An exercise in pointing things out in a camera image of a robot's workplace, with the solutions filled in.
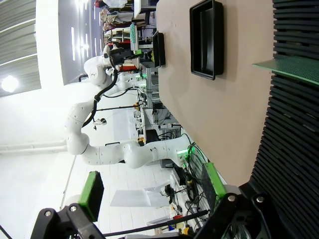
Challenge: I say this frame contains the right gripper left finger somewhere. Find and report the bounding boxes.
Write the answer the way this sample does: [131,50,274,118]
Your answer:
[31,171,105,239]

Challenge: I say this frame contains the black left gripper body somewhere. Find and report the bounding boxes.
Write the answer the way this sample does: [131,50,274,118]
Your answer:
[109,48,133,65]

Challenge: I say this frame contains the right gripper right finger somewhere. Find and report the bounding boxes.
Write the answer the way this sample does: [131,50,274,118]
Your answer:
[194,161,282,239]

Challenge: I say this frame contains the green perforated circuit board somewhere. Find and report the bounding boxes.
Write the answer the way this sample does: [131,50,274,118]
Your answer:
[129,23,138,54]
[251,55,319,87]

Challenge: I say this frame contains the black ESD tray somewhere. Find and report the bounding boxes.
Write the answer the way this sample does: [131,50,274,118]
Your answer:
[152,31,166,68]
[189,0,224,81]

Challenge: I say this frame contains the black slotted board rack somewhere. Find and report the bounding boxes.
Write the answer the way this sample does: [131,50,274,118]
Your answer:
[250,0,319,239]

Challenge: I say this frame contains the round ceiling lamp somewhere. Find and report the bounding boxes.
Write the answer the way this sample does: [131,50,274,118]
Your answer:
[0,74,19,93]

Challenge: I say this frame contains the black cable bundle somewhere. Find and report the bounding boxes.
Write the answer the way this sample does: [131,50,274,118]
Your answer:
[171,141,210,226]

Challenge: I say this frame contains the black left arm cable sleeve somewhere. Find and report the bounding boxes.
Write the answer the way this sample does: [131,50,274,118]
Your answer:
[81,53,120,129]

